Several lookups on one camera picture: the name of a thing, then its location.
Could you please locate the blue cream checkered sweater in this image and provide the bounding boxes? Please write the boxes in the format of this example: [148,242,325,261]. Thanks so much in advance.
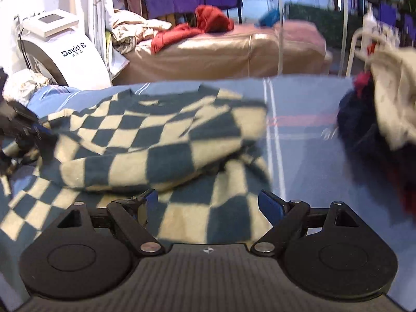
[1,86,270,244]

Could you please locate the dark navy clothes pile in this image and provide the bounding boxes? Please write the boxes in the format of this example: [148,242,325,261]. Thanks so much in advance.
[337,83,415,215]

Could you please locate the floral beige quilt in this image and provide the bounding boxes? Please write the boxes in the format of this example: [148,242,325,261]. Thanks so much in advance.
[2,68,49,106]

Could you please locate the white David B machine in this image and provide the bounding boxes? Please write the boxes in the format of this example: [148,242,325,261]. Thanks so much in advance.
[18,9,112,90]

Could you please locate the crumpled beige blanket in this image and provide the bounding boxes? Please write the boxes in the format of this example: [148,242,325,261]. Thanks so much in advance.
[109,10,173,54]

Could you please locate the red garment in pile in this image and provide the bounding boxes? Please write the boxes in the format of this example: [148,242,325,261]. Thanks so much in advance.
[353,71,372,99]

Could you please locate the cream dotted garment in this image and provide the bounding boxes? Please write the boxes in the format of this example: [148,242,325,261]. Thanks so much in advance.
[366,47,416,151]

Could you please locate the white metal cart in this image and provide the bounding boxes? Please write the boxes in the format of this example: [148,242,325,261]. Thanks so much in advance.
[345,28,392,77]

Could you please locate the tan covered massage bed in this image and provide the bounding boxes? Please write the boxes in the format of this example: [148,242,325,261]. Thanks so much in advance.
[113,23,332,85]

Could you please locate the red jacket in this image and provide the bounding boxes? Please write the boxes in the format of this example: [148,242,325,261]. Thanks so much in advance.
[150,4,236,55]

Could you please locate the pink pillow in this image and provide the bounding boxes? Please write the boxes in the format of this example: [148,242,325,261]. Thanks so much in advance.
[283,20,327,53]

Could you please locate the white pump bottle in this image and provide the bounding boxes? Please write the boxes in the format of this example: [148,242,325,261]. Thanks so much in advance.
[362,3,378,34]

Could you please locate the white lamp pole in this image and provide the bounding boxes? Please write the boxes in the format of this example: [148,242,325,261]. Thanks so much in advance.
[278,0,284,75]

